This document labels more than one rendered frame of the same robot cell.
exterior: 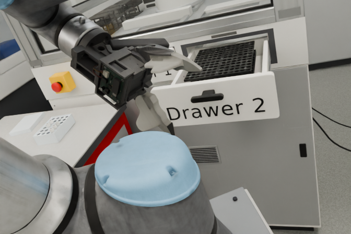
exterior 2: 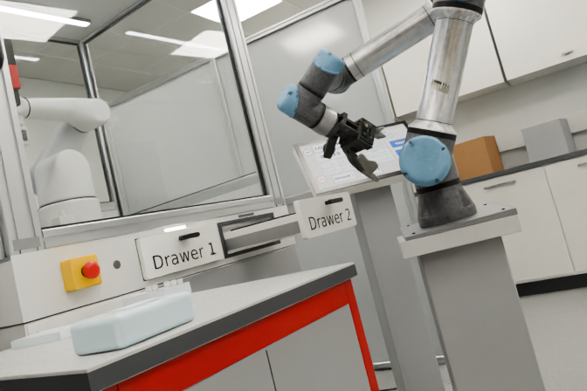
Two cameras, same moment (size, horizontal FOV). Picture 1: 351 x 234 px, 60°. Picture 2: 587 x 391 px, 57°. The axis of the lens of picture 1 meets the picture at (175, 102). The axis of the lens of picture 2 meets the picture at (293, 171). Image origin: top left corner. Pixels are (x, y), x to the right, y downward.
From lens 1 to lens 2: 162 cm
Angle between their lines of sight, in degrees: 83
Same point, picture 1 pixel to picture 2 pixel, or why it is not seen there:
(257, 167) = not seen: hidden behind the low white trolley
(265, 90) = (348, 202)
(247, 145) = not seen: hidden behind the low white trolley
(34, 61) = (24, 241)
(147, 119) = (371, 165)
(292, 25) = (282, 211)
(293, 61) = (288, 242)
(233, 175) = not seen: outside the picture
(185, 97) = (316, 208)
